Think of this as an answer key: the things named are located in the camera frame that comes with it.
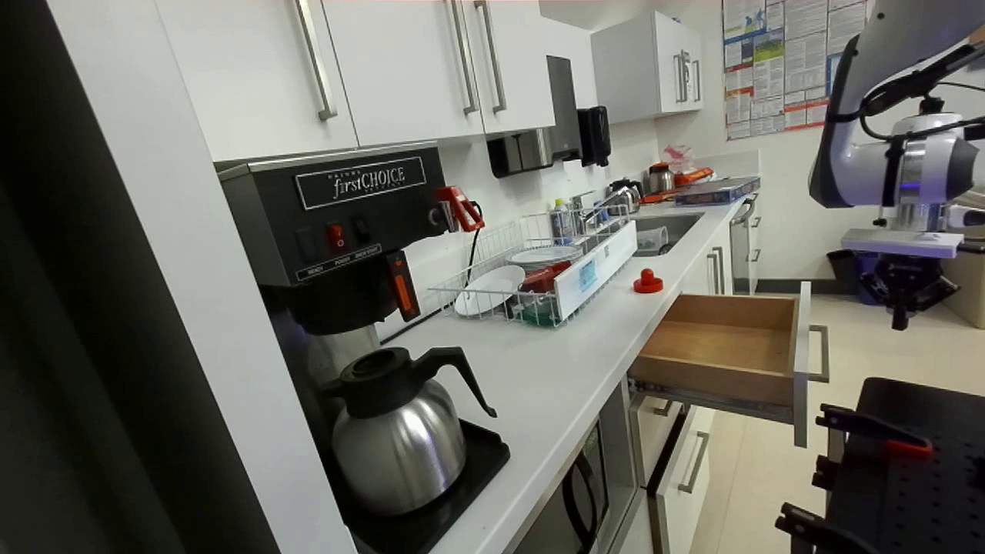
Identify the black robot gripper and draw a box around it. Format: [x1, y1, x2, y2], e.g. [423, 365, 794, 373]
[883, 257, 964, 333]

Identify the wooden drawer with white front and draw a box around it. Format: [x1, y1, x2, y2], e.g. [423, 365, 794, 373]
[625, 279, 831, 449]

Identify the beige cabinet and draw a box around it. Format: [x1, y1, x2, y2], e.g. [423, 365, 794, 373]
[943, 242, 985, 333]

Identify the black waste bin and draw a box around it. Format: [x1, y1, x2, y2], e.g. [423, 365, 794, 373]
[826, 249, 861, 303]

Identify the black perforated table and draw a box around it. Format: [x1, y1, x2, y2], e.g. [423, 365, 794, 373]
[772, 377, 985, 554]

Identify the flat blue tray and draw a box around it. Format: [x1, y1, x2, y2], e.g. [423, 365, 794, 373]
[673, 177, 763, 211]

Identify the orange packet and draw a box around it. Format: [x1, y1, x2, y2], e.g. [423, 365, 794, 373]
[667, 152, 721, 195]

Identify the steel kitchen sink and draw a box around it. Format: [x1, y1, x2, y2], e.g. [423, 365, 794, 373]
[631, 211, 709, 259]

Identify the small steel kettle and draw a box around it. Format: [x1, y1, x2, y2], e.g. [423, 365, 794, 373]
[639, 163, 676, 200]

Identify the chrome sink faucet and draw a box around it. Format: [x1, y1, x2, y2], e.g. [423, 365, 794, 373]
[575, 182, 644, 237]

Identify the dish rack with white panel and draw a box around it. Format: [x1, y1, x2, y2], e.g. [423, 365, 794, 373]
[509, 215, 639, 330]

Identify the blue dish soap bottle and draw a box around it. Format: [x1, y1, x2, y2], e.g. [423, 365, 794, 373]
[548, 196, 580, 245]

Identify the red utensil in rack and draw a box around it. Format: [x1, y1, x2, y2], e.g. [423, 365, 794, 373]
[521, 262, 573, 297]

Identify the built-in microwave oven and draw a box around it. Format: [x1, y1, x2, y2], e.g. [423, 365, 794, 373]
[504, 414, 616, 554]

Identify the white round plate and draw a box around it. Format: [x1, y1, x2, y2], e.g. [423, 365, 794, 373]
[449, 262, 530, 321]

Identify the black under-cabinet box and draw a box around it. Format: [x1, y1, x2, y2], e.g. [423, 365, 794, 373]
[484, 125, 558, 182]

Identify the red coffee machine tap lever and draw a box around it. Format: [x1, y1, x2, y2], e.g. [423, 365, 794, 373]
[439, 184, 486, 235]

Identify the white upper cabinet door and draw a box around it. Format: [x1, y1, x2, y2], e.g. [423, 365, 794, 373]
[150, 0, 360, 163]
[320, 0, 486, 148]
[455, 0, 559, 136]

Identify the steel coffee carafe black lid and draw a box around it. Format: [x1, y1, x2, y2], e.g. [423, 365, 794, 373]
[317, 344, 499, 516]

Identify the black commercial coffee machine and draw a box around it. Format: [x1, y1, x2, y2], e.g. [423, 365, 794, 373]
[214, 146, 513, 554]

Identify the tall white side panel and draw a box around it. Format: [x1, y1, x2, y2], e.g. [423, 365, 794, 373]
[42, 0, 362, 554]

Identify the black clamp with red handle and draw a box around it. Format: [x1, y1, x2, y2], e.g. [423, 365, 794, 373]
[813, 401, 940, 461]

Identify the white lower cabinet with handles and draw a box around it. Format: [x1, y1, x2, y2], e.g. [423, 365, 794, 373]
[676, 200, 766, 300]

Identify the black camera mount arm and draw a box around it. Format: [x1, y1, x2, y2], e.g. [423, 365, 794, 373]
[860, 40, 985, 141]

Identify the large colourful wall poster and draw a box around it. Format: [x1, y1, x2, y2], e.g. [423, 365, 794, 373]
[718, 0, 870, 146]

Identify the white lower drawer with handle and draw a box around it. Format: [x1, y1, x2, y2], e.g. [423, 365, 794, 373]
[644, 401, 721, 554]

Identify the small white wall cabinet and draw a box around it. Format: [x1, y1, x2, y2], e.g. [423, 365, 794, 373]
[591, 11, 709, 130]

